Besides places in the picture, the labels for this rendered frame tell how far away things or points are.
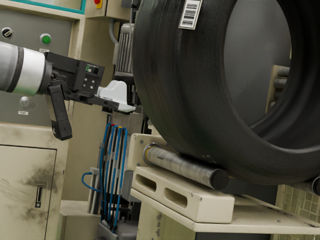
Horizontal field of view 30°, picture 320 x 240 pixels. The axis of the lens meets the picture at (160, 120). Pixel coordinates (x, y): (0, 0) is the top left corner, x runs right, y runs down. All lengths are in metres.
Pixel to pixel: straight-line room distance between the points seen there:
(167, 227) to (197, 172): 0.39
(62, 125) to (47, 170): 0.71
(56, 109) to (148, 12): 0.31
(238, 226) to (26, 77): 0.56
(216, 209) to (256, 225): 0.12
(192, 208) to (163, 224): 0.38
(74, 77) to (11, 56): 0.13
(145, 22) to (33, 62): 0.30
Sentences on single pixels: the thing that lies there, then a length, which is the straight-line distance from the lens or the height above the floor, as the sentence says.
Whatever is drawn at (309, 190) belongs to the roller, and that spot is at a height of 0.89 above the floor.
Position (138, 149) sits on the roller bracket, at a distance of 1.56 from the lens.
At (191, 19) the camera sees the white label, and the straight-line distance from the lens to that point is 1.18.
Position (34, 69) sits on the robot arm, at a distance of 1.14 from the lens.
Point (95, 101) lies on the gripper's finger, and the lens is 1.18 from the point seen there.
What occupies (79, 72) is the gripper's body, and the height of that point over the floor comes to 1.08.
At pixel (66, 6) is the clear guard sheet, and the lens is 1.91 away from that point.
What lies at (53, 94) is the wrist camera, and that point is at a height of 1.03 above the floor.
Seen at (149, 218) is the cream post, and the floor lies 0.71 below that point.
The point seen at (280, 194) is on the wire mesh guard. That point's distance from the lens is 1.87.
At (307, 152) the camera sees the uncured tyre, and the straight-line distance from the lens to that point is 1.35.
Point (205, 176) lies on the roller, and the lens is 1.29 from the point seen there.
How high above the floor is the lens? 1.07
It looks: 3 degrees down
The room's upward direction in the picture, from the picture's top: 8 degrees clockwise
